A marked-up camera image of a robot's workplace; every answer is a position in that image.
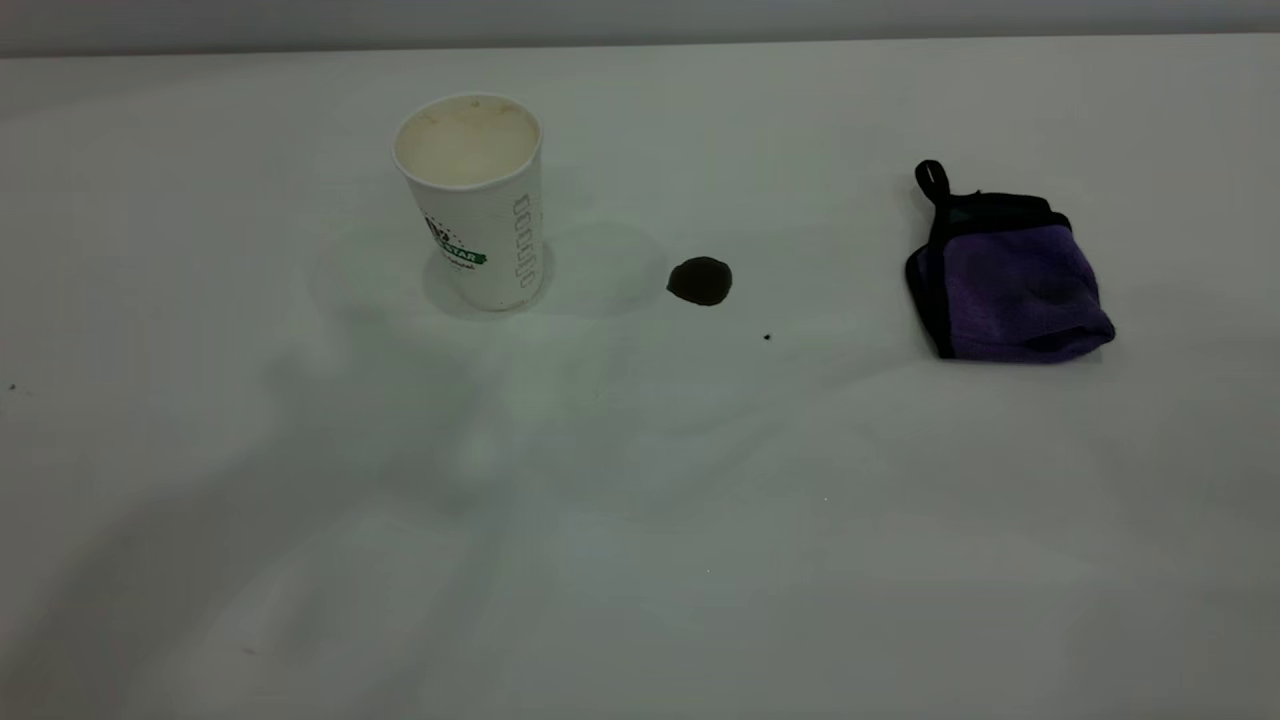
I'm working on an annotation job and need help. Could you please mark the purple cloth black trim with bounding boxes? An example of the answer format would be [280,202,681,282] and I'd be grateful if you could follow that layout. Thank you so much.
[905,159,1117,363]

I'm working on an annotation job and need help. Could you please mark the dark brown coffee spill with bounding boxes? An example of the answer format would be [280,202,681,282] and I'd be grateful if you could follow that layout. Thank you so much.
[667,256,734,307]

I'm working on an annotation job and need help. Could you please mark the white paper cup green print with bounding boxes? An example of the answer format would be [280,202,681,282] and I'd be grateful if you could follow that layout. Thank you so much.
[391,93,546,312]

